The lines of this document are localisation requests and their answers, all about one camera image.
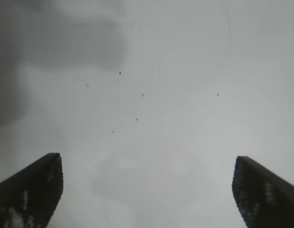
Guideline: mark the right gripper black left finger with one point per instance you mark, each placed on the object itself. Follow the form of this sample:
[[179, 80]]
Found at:
[[28, 199]]

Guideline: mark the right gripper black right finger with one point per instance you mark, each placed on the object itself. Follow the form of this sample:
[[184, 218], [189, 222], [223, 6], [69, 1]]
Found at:
[[270, 202]]

